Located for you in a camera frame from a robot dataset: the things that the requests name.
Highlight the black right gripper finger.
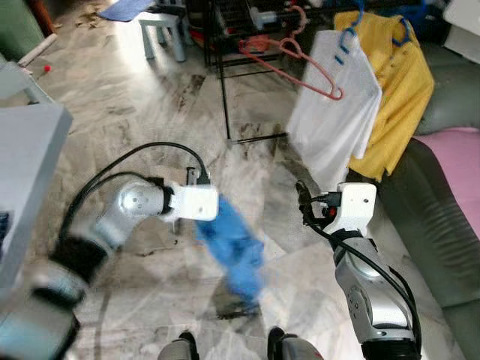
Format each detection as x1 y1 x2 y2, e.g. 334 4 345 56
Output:
295 180 312 226

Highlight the bright blue shirt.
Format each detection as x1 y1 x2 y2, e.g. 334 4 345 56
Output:
195 196 266 302

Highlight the pink clothes hanger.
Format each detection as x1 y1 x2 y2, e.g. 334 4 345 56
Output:
238 6 344 101

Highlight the blue clothes hanger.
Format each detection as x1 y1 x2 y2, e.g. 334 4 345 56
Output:
390 15 413 47
334 6 367 65

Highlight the white shirt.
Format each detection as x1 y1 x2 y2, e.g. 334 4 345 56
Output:
286 30 384 193

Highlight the dark green sofa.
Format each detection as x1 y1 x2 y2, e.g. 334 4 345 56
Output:
379 41 480 360

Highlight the black metal clothes rack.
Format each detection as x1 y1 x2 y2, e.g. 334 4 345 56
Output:
184 0 451 145

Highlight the pink mat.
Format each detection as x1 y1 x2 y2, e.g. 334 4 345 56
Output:
414 127 480 238

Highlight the yellow shirt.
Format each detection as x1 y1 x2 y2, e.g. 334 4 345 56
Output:
334 9 437 182

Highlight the robot right leg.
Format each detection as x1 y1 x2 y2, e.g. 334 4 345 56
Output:
268 326 325 360

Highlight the robot leg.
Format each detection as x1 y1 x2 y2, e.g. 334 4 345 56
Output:
268 326 325 360
157 330 200 360

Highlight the robot left leg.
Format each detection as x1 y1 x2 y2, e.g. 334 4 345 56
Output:
157 330 200 360

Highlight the pale plastic stool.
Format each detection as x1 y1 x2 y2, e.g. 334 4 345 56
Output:
137 10 188 63

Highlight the white plastic box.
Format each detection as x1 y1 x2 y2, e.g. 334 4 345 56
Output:
442 0 480 62

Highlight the blue floor mat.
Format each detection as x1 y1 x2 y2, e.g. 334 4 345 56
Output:
97 0 155 23

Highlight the light blue folding table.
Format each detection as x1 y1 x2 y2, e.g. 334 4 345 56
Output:
0 103 74 292

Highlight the white tube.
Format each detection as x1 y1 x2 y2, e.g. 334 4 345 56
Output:
19 34 59 68

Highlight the green plastic bin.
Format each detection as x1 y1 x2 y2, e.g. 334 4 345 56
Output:
0 0 46 62

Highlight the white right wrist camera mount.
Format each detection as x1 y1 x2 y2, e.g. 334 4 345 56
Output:
339 182 378 235

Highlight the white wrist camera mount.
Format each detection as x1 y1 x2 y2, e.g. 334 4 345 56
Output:
171 183 221 223
339 182 378 235

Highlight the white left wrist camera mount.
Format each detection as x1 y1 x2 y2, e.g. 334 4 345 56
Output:
171 183 221 223

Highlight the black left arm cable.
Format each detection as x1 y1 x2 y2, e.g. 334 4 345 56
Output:
58 141 212 248

